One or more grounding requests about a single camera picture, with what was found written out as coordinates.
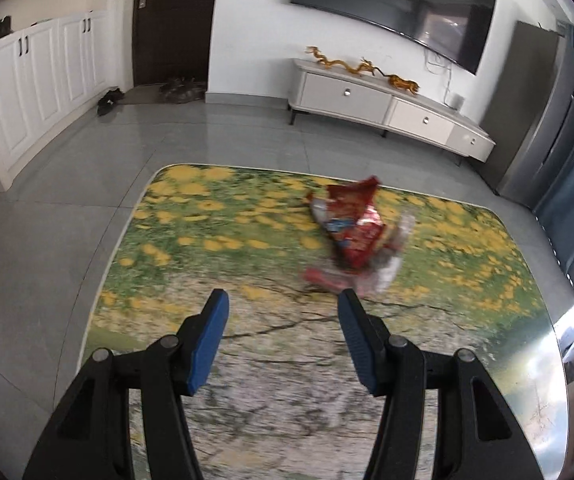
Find dark brown door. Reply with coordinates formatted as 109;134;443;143
132;0;215;86

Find long golden dragon figurine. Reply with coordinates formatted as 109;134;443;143
304;46;385;77

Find black shoes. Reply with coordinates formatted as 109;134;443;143
96;88;124;117

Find flower landscape floor mat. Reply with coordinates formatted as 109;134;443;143
86;165;567;479

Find small white router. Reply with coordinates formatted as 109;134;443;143
446;93;465;113

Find red white paper bag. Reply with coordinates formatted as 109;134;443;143
303;214;415;298

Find white wall cupboards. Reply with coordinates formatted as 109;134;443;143
0;0;134;191

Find golden tiger figurine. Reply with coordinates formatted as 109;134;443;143
387;74;419;96

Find grey refrigerator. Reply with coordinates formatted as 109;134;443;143
473;22;574;209

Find red chip bag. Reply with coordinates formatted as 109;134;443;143
305;177;386;270

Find pile of dark shoes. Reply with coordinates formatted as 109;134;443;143
159;78;207;104

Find white TV cabinet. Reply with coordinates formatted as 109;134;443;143
288;60;495;162

